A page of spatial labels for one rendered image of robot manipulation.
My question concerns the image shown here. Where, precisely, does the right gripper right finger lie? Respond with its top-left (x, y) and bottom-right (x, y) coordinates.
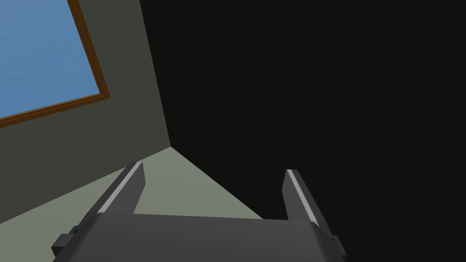
top-left (282, 169), bottom-right (322, 228)

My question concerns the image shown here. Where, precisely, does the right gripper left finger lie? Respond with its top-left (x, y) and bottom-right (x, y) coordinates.
top-left (95, 161), bottom-right (146, 215)

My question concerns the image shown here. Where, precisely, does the brown framed window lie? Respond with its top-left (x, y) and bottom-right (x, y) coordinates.
top-left (0, 0), bottom-right (111, 129)

